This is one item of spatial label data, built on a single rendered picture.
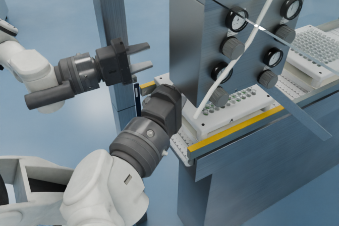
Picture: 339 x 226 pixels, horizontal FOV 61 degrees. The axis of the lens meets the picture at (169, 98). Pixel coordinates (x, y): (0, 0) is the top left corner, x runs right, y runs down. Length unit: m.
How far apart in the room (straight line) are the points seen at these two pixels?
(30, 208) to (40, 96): 0.25
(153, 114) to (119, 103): 0.37
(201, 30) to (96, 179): 0.26
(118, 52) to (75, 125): 1.37
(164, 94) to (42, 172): 0.44
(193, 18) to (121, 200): 0.30
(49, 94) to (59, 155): 1.22
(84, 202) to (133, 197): 0.10
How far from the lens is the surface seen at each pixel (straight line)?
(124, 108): 0.90
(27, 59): 0.71
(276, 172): 1.32
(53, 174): 0.86
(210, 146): 0.72
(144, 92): 0.87
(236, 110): 0.75
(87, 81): 0.67
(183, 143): 0.75
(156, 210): 1.55
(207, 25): 0.45
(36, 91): 0.67
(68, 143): 1.90
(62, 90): 0.65
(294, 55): 1.02
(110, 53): 0.67
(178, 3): 0.49
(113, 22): 0.74
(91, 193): 0.40
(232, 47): 0.47
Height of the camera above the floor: 1.38
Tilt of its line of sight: 41 degrees down
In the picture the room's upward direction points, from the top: straight up
